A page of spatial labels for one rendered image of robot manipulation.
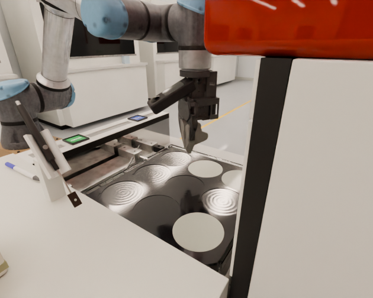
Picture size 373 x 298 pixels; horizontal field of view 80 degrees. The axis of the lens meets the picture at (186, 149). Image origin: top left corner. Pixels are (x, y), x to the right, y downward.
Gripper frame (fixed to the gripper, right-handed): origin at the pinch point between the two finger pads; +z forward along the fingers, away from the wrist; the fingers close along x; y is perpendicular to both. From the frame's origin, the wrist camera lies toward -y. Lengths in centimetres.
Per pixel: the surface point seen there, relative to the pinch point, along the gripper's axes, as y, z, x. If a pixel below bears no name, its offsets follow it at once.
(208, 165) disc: 7.6, 7.4, 0.9
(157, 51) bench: 125, -11, 450
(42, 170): -31.0, -5.9, -9.9
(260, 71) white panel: -9.2, -23.7, -35.9
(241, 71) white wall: 504, 67, 667
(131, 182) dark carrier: -15.2, 7.4, 0.9
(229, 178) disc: 9.4, 7.4, -7.5
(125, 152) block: -13.9, 7.0, 19.2
